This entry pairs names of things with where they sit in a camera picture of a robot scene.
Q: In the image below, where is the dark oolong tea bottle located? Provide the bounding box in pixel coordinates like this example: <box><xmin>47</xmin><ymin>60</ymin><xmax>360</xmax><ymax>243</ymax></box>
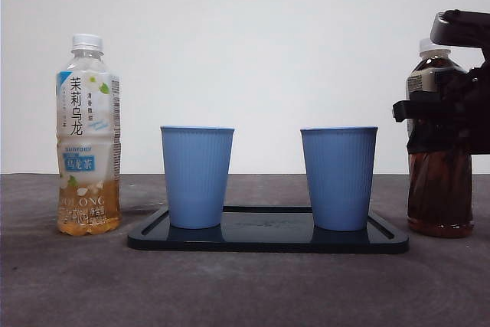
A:
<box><xmin>405</xmin><ymin>38</ymin><xmax>475</xmax><ymax>239</ymax></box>

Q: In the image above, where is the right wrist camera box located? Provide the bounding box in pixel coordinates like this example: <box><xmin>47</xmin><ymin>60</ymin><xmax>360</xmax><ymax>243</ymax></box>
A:
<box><xmin>428</xmin><ymin>8</ymin><xmax>490</xmax><ymax>49</ymax></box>

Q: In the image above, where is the blue ribbed plastic cup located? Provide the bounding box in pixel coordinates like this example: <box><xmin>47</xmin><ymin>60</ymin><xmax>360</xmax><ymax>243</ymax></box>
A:
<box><xmin>159</xmin><ymin>125</ymin><xmax>235</xmax><ymax>229</ymax></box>
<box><xmin>300</xmin><ymin>125</ymin><xmax>379</xmax><ymax>232</ymax></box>

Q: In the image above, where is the dark teal rectangular tray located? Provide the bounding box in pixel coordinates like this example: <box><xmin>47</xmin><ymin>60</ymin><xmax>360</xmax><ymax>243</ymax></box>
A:
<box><xmin>126</xmin><ymin>205</ymin><xmax>410</xmax><ymax>254</ymax></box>

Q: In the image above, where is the pale jasmine oolong tea bottle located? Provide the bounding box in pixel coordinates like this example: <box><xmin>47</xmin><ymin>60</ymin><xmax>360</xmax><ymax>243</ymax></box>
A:
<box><xmin>56</xmin><ymin>34</ymin><xmax>123</xmax><ymax>235</ymax></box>

